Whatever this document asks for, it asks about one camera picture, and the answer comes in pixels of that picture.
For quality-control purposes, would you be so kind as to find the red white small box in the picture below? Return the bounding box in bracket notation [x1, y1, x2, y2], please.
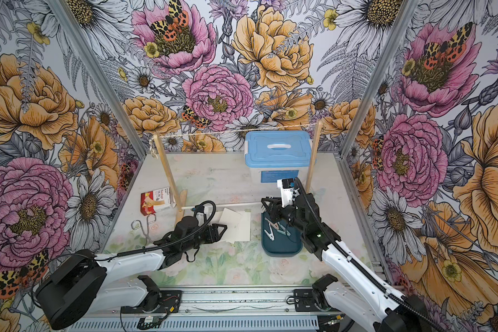
[140, 187, 172, 216]

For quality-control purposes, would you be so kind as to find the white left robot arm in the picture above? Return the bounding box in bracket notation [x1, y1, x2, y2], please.
[35, 216, 228, 330]

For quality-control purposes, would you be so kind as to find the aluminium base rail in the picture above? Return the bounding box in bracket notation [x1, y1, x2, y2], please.
[53, 284, 420, 332]

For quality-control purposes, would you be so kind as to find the teal plastic tray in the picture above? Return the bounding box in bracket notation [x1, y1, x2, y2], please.
[261, 213, 303, 257]

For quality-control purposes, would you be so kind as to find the wooden clothesline rack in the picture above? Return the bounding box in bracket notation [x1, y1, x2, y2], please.
[152, 120, 323, 224]

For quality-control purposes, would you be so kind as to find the pink clothespin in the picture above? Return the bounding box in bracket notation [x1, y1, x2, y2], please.
[268, 221, 285, 234]

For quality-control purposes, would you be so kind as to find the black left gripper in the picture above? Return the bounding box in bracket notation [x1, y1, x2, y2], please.
[182, 223, 227, 252]

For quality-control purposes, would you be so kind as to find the floral table mat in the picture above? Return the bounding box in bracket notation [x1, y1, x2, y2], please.
[103, 165, 378, 287]

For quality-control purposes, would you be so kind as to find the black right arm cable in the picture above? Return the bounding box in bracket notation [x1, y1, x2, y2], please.
[294, 177, 445, 332]

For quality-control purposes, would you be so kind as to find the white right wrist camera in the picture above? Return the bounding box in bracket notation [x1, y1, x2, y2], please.
[277, 177, 299, 208]

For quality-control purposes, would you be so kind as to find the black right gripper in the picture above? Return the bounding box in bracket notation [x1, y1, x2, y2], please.
[261, 198, 307, 233]

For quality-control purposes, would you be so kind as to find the white postcard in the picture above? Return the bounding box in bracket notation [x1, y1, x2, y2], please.
[232, 212, 251, 243]
[219, 208, 240, 243]

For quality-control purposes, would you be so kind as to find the white storage box blue lid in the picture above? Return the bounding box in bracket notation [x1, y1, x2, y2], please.
[244, 130, 312, 183]

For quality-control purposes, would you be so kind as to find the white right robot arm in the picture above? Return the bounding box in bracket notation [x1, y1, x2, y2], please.
[261, 194, 443, 331]

